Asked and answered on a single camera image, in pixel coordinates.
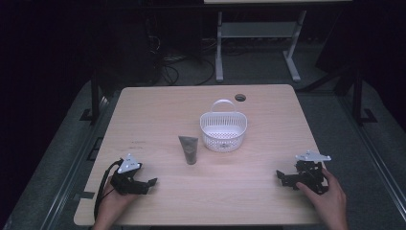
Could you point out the person's left hand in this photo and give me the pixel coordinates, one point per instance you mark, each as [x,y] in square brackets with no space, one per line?
[111,204]

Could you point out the white plastic basket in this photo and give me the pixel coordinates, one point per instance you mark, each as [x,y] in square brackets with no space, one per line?
[223,134]

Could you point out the white metal table frame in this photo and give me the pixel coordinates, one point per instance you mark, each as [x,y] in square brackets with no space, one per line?
[257,30]

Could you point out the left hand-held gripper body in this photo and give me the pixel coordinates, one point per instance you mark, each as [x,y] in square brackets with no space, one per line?
[129,179]

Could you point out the grey squeeze tube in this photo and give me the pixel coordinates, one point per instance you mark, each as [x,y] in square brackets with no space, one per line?
[189,148]

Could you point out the person's right hand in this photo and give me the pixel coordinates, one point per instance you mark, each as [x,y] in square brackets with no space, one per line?
[328,201]

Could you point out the black metal stand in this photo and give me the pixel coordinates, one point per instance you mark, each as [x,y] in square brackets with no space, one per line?
[94,96]
[358,96]

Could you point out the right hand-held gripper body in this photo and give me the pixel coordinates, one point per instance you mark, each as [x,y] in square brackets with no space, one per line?
[308,175]

